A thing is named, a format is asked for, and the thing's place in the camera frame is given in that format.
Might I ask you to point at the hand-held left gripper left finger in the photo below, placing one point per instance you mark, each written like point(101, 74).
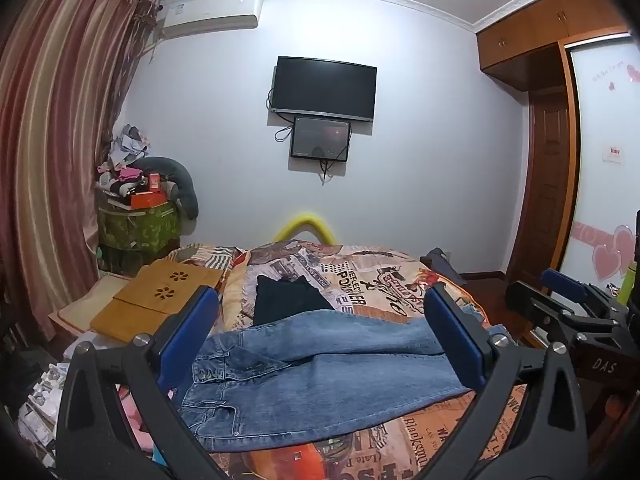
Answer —
point(200, 322)

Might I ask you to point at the wooden lap desk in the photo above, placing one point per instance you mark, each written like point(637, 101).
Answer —
point(150, 295)

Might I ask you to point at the green bottle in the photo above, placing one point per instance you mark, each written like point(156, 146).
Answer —
point(627, 282)

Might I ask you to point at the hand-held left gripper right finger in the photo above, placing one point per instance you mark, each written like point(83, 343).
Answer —
point(452, 335)

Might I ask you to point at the pile of papers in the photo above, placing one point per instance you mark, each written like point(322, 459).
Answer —
point(42, 400)

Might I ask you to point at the teal cloth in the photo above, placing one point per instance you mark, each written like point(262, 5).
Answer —
point(160, 456)

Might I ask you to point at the beige cushion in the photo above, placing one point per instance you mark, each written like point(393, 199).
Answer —
point(82, 305)

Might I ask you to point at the orange flat box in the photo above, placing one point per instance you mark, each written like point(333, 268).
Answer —
point(147, 200)

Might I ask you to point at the pile of clothes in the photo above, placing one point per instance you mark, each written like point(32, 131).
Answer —
point(122, 160)

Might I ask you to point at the striped pink curtain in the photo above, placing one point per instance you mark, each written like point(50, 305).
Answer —
point(60, 135)

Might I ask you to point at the small black wall monitor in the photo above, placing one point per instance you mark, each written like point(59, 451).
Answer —
point(320, 137)

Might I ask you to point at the printed bedspread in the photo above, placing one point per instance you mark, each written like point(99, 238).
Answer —
point(385, 280)

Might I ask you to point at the small red box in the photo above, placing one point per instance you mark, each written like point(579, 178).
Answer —
point(153, 182)

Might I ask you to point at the black folded garment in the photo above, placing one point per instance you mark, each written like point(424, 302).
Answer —
point(285, 300)

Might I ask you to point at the dark blue cloth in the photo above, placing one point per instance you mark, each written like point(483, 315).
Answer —
point(442, 262)

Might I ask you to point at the brown wooden door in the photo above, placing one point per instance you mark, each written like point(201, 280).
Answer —
point(542, 185)

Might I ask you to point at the blue denim pants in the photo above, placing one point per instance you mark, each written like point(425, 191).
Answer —
point(325, 385)

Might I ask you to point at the white heart-print sliding door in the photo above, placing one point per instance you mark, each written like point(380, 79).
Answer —
point(605, 160)

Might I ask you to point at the green patterned storage box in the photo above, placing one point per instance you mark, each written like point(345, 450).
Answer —
point(140, 230)

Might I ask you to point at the yellow foam tube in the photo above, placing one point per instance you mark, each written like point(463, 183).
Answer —
point(305, 222)

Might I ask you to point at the wooden overhead cabinet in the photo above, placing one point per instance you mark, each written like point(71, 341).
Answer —
point(535, 30)

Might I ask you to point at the white air conditioner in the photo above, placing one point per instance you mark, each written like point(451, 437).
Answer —
point(210, 12)

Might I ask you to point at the grey long pillow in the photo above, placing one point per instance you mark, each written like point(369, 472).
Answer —
point(185, 185)

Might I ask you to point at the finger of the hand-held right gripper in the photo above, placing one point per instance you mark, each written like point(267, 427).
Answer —
point(535, 307)
point(565, 282)

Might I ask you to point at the black wall television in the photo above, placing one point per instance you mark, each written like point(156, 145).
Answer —
point(322, 87)

